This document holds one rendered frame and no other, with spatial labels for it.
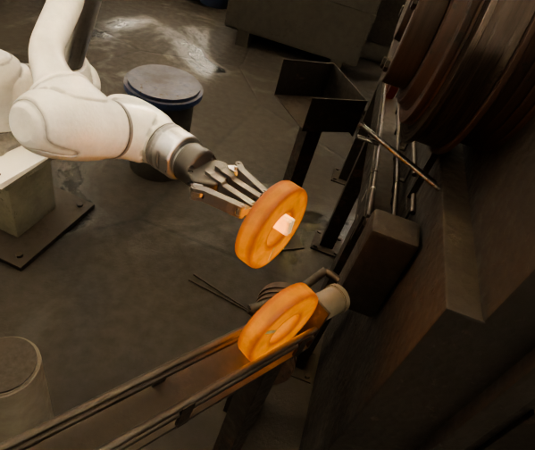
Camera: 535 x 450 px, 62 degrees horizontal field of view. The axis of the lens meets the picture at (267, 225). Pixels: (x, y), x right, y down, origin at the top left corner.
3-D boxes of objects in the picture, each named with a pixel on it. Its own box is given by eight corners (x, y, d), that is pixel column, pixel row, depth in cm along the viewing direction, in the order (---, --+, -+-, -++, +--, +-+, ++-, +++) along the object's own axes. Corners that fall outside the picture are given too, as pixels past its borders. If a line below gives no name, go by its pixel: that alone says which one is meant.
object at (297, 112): (284, 209, 210) (334, 62, 162) (305, 250, 193) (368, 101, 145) (243, 212, 202) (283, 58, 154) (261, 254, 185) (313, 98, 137)
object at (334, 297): (342, 318, 89) (355, 298, 85) (313, 335, 83) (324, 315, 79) (322, 296, 92) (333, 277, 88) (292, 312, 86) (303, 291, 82)
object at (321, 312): (308, 348, 85) (330, 312, 78) (306, 349, 84) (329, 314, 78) (284, 320, 88) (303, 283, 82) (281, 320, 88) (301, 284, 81)
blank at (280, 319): (277, 357, 83) (265, 344, 85) (330, 295, 80) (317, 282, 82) (234, 369, 70) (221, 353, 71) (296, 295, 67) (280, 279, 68)
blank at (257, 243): (319, 179, 76) (303, 169, 77) (265, 206, 64) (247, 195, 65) (291, 247, 84) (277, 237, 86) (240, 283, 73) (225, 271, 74)
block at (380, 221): (378, 295, 106) (425, 223, 90) (375, 321, 100) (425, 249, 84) (336, 279, 106) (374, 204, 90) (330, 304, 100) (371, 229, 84)
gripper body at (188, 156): (200, 168, 86) (237, 192, 83) (168, 185, 81) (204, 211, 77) (204, 135, 82) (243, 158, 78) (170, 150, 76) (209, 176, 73)
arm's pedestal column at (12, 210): (-75, 225, 158) (-104, 154, 137) (12, 170, 187) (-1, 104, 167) (20, 271, 153) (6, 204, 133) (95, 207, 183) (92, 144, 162)
